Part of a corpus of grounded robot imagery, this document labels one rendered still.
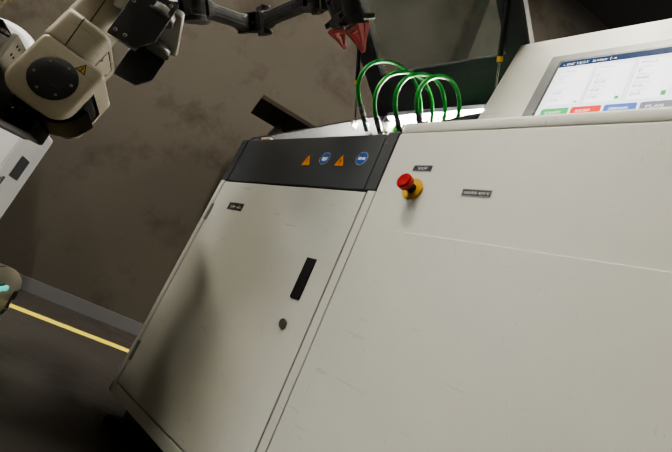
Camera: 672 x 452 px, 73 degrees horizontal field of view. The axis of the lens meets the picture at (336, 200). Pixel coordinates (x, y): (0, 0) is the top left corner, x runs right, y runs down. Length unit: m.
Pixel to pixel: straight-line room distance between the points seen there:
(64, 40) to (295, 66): 2.81
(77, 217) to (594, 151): 3.11
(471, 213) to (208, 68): 3.08
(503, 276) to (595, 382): 0.20
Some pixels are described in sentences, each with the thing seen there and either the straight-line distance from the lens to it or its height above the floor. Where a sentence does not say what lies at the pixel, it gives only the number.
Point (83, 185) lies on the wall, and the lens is 3.47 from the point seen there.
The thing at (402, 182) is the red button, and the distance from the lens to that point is 0.95.
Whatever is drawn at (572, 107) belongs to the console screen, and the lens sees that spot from 1.31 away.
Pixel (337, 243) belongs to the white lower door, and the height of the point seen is 0.65.
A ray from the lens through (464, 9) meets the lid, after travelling 1.78.
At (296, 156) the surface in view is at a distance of 1.33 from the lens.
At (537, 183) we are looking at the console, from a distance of 0.87.
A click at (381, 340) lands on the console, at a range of 0.87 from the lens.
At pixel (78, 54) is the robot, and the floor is 0.81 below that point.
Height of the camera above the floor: 0.43
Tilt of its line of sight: 17 degrees up
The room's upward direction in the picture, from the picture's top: 24 degrees clockwise
